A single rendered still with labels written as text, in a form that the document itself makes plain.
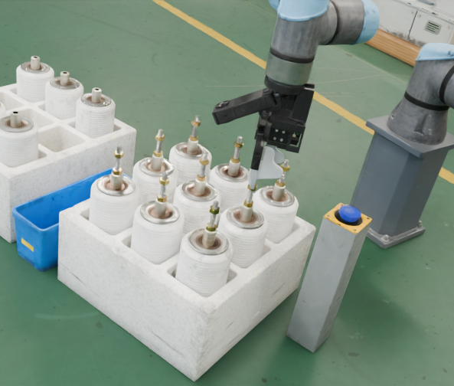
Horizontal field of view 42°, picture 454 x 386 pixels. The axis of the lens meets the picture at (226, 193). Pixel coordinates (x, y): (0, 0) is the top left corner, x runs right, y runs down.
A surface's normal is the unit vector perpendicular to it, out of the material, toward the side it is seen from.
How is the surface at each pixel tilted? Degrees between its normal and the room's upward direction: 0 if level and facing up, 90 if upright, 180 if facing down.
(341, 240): 90
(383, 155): 90
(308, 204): 0
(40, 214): 88
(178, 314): 90
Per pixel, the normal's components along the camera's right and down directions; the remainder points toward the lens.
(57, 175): 0.79, 0.44
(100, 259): -0.59, 0.34
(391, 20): -0.79, 0.21
